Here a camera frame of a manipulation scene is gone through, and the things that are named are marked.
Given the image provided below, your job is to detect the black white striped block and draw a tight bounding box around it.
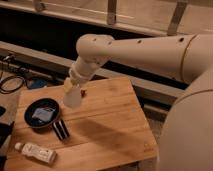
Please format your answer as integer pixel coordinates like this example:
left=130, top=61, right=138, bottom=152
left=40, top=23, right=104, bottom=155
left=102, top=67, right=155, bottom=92
left=52, top=120, right=70, bottom=141

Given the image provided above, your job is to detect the blue grey eraser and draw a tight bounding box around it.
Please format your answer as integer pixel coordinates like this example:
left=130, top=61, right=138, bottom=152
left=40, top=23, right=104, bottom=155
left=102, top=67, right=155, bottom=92
left=32, top=107, right=55, bottom=122

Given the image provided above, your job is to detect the white ceramic cup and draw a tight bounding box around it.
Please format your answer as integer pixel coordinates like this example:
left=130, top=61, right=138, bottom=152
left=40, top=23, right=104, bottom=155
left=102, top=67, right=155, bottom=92
left=63, top=85, right=82, bottom=108

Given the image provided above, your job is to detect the black round bowl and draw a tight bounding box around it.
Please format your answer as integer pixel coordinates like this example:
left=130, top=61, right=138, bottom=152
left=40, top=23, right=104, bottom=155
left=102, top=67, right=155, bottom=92
left=24, top=98, right=60, bottom=128

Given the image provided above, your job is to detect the blue object on floor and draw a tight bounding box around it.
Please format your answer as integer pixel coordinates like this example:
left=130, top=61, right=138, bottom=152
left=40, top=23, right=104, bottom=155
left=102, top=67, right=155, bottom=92
left=28, top=78, right=47, bottom=89

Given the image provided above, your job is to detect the white plastic bottle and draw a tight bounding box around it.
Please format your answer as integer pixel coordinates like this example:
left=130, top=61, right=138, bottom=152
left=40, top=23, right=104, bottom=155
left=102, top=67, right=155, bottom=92
left=15, top=142, right=56, bottom=164

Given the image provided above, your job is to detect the black object at left edge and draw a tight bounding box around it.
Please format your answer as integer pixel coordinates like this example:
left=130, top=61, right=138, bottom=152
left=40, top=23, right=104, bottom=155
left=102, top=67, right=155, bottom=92
left=0, top=105, right=15, bottom=149

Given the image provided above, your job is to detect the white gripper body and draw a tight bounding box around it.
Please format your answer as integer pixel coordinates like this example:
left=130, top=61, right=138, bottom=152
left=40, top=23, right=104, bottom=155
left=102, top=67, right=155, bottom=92
left=64, top=57, right=99, bottom=93

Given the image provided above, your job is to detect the wooden cutting board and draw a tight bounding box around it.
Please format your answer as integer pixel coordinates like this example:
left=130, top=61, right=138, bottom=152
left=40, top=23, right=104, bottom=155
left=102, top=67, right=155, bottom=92
left=4, top=77, right=157, bottom=171

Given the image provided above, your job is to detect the small brown object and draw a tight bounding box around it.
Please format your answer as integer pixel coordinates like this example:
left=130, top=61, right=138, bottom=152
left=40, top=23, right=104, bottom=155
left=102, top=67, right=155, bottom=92
left=80, top=90, right=86, bottom=97

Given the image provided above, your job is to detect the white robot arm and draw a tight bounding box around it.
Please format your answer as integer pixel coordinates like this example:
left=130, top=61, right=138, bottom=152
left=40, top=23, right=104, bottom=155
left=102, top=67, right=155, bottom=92
left=63, top=34, right=213, bottom=171

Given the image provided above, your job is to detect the black cable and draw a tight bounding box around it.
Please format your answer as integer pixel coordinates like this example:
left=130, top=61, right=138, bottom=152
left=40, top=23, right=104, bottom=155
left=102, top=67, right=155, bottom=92
left=0, top=54, right=28, bottom=95

